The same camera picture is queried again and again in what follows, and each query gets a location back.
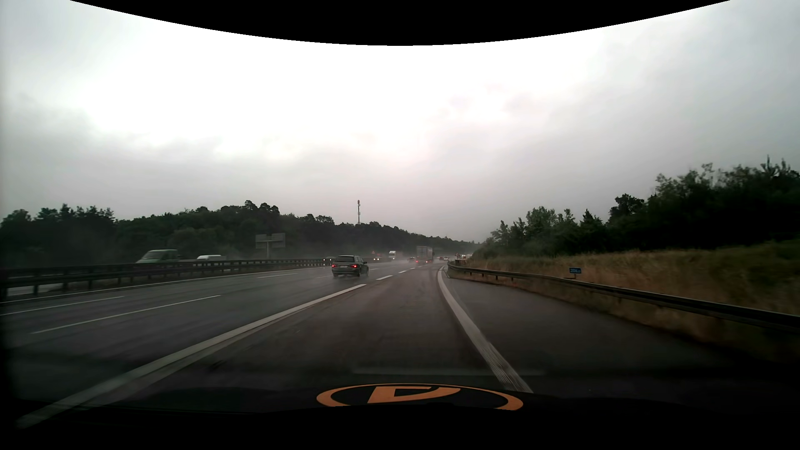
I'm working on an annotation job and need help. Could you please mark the queue of distant vehicles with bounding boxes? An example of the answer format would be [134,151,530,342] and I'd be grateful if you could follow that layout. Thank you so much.
[371,250,471,263]

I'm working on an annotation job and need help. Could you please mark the dark car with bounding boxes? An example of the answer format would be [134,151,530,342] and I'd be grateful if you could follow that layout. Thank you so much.
[330,254,370,279]

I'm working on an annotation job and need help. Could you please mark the wet grey asphalt road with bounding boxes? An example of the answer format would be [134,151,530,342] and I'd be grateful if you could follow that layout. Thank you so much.
[0,260,782,432]

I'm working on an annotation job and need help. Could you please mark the large road sign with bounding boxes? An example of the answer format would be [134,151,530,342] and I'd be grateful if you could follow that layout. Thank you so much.
[255,233,286,260]

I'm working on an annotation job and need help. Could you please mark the road markings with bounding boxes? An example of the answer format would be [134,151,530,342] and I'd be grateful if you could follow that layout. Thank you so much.
[0,264,534,430]

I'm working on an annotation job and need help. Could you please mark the wood of dark trees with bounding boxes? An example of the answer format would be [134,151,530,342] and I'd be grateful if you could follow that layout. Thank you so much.
[0,200,481,270]
[473,156,800,260]

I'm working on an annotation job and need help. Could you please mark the car's own bonnet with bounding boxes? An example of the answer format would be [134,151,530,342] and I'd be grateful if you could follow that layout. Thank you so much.
[12,382,790,446]

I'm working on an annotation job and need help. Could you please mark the dry grass bank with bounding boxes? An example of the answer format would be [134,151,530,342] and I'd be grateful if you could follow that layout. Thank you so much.
[447,239,800,363]

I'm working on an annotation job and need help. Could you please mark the metal guard rail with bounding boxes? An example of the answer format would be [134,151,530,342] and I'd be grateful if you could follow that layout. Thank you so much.
[0,258,327,301]
[447,262,800,333]

